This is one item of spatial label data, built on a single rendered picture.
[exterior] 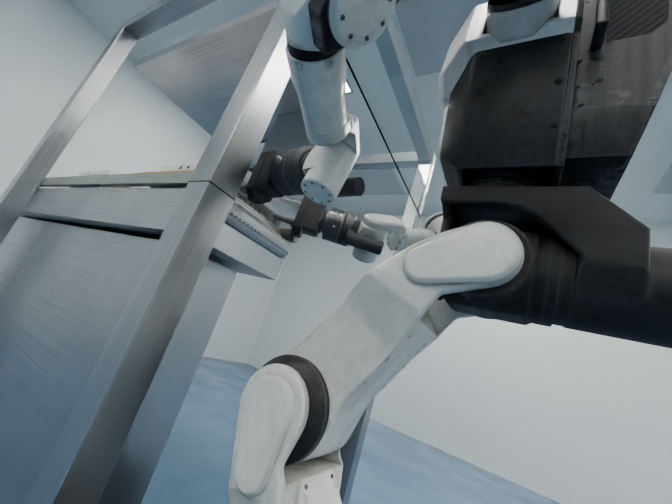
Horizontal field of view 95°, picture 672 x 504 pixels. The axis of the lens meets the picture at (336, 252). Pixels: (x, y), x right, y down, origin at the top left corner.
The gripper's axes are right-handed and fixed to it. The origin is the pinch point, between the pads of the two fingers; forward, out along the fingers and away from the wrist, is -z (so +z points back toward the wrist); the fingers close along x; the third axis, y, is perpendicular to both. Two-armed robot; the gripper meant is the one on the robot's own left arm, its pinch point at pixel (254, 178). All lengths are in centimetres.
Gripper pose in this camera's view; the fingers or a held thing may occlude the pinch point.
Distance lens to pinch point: 73.7
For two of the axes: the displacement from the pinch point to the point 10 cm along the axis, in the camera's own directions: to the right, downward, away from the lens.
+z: 7.7, 0.6, -6.4
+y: 5.6, 4.1, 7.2
